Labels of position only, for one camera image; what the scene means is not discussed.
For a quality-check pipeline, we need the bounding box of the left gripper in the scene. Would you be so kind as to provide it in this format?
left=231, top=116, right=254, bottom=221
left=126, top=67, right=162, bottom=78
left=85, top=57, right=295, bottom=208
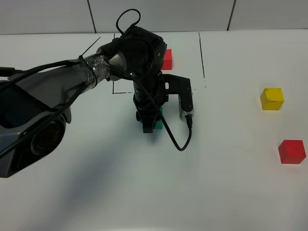
left=132, top=71, right=168, bottom=133

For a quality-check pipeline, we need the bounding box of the teal block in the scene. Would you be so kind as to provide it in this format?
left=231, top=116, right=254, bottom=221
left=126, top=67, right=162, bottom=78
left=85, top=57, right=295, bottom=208
left=154, top=116, right=163, bottom=129

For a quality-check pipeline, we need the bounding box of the yellow block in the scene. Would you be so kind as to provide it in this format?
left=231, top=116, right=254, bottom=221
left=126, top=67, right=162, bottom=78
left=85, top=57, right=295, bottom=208
left=260, top=88, right=284, bottom=111

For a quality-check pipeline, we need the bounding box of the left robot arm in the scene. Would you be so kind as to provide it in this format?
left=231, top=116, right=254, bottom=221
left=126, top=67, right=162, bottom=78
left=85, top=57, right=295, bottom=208
left=0, top=26, right=167, bottom=178

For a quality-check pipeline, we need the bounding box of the template red block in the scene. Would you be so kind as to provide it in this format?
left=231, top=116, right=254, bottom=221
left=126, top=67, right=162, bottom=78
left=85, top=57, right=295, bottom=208
left=161, top=49, right=173, bottom=70

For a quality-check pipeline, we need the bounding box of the black camera cable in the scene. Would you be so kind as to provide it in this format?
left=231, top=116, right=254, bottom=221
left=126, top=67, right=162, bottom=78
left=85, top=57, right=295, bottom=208
left=105, top=9, right=194, bottom=152

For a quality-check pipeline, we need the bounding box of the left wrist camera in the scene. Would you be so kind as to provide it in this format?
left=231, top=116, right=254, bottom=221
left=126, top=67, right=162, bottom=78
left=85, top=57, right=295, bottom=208
left=163, top=74, right=194, bottom=122

